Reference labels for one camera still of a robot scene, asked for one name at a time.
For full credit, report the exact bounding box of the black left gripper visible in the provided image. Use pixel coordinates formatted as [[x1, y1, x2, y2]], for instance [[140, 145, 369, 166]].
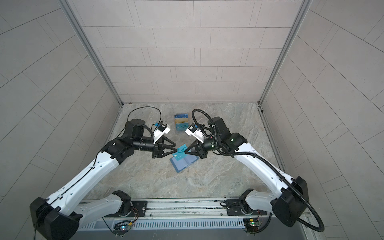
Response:
[[131, 136, 176, 160]]

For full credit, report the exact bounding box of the teal chip card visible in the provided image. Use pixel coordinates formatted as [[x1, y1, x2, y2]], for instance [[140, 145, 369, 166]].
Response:
[[173, 144, 188, 161]]

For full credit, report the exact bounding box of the blue-grey card holder wallet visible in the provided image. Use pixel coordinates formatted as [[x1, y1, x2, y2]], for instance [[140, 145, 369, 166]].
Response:
[[170, 153, 200, 173]]

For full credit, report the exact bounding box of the gold VIP card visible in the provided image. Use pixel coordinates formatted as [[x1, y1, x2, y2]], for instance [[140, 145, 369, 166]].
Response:
[[175, 119, 189, 123]]

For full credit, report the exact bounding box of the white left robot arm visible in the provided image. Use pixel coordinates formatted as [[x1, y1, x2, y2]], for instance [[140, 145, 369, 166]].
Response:
[[30, 119, 177, 240]]

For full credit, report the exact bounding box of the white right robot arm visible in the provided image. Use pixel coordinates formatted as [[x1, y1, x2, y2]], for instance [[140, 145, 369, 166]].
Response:
[[185, 117, 309, 227]]

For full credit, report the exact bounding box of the teal VIP card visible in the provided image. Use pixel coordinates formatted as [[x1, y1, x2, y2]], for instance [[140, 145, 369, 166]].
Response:
[[175, 123, 189, 132]]

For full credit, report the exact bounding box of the dark blue VIP card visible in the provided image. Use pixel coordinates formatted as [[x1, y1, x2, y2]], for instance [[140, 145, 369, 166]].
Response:
[[175, 114, 188, 119]]

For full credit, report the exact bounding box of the white vent grille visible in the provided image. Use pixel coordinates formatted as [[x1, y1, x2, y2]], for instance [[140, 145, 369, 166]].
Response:
[[79, 218, 247, 231]]

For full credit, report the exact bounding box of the left circuit board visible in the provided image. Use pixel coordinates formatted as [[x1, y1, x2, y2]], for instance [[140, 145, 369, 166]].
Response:
[[114, 221, 133, 236]]

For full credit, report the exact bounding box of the circuit board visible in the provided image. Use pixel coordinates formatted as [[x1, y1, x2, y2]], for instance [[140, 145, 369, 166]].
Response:
[[114, 221, 133, 236], [243, 219, 261, 234]]

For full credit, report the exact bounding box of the right circuit board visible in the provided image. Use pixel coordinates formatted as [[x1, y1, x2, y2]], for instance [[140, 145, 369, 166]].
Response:
[[243, 219, 261, 234]]

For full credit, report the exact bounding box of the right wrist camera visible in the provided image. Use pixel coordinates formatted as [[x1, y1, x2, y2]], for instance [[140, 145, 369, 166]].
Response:
[[185, 123, 205, 143]]

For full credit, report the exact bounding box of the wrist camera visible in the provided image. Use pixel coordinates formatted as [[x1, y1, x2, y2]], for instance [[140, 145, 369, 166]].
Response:
[[153, 122, 171, 144], [185, 123, 205, 143]]

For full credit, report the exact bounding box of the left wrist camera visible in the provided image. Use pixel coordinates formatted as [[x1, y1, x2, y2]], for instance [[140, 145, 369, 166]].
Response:
[[153, 122, 171, 144]]

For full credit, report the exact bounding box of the thin black camera cable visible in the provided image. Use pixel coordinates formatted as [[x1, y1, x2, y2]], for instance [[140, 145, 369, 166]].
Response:
[[92, 106, 163, 169]]

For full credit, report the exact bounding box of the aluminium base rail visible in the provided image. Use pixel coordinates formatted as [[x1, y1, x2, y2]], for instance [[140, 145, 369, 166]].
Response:
[[80, 197, 310, 221]]

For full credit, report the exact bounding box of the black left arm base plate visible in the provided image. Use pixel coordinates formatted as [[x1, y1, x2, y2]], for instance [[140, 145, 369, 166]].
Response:
[[106, 201, 148, 218]]

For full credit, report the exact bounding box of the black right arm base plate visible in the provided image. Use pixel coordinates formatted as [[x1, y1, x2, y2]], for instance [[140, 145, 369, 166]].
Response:
[[220, 200, 268, 216]]

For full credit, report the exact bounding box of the left aluminium corner post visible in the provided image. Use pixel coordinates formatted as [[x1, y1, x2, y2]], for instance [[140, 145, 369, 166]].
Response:
[[58, 0, 124, 107]]

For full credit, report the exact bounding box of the aluminium corner post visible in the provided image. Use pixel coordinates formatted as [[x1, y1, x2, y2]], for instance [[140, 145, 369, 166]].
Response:
[[259, 0, 312, 106], [58, 0, 124, 107]]

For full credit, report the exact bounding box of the right aluminium corner post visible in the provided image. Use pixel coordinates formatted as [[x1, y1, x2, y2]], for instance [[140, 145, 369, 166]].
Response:
[[259, 0, 312, 106]]

